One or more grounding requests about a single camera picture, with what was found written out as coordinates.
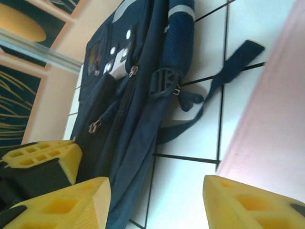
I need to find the aluminium corner post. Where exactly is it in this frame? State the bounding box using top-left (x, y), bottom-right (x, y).
top-left (0, 28), bottom-right (83, 74)

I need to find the pink pencil case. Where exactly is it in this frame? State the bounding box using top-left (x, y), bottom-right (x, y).
top-left (215, 0), bottom-right (305, 200)

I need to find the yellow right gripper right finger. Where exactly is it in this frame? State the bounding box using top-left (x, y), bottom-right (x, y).
top-left (203, 175), bottom-right (305, 229)

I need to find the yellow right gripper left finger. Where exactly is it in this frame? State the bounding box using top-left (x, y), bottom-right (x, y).
top-left (0, 176), bottom-right (112, 229)

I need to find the navy blue school backpack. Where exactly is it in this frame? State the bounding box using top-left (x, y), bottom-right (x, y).
top-left (63, 0), bottom-right (266, 229)

